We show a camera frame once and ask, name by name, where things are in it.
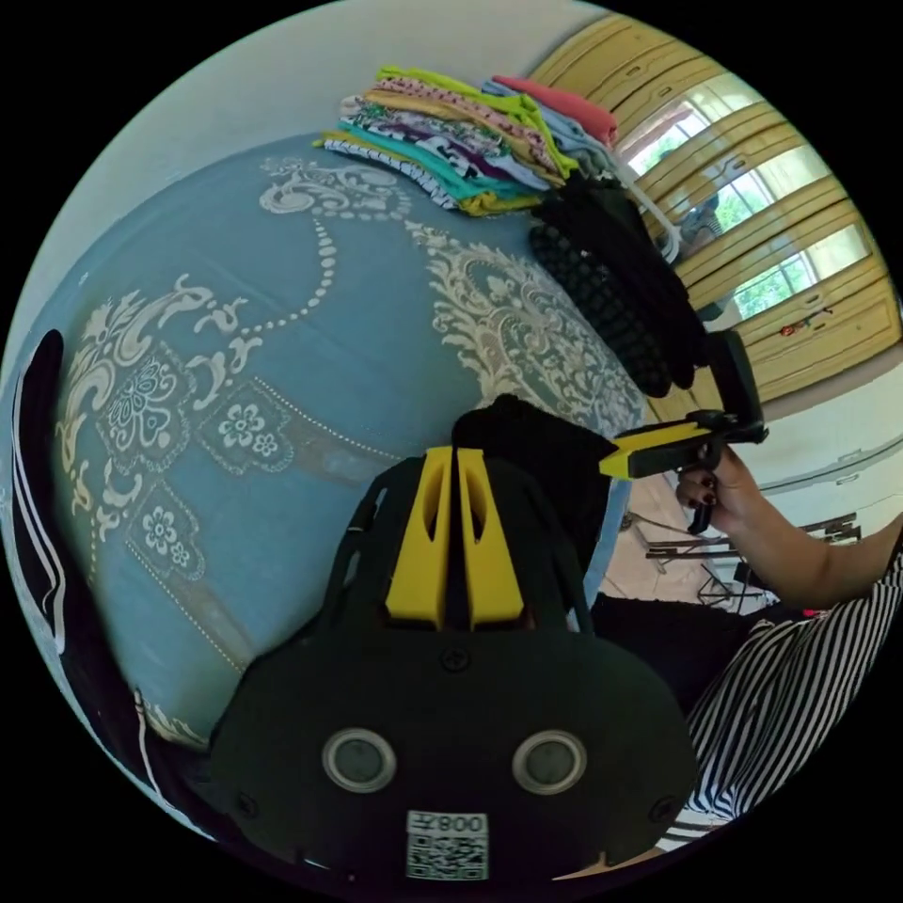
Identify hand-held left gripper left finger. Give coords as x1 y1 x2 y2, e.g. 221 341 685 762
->
386 447 453 630

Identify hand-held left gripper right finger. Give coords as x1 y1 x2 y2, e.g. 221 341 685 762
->
456 451 526 631

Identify black sweatpants with white stripes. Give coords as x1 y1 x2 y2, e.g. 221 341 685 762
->
8 327 622 845

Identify person's right forearm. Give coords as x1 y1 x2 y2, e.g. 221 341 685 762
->
733 486 903 616

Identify person's right hand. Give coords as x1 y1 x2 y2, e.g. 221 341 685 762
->
675 442 763 536

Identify heap of black knitted clothes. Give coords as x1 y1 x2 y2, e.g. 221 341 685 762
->
527 174 709 398

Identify white clothes hanger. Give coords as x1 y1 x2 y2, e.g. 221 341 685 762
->
632 182 687 263

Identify yellow cupboard with mirrors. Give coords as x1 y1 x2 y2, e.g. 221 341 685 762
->
525 12 901 426

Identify person's body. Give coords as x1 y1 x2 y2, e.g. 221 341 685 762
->
591 515 903 859

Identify pile of clothes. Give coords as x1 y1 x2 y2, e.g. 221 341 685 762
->
312 65 622 218

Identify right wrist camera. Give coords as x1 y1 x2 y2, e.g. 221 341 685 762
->
688 329 768 447

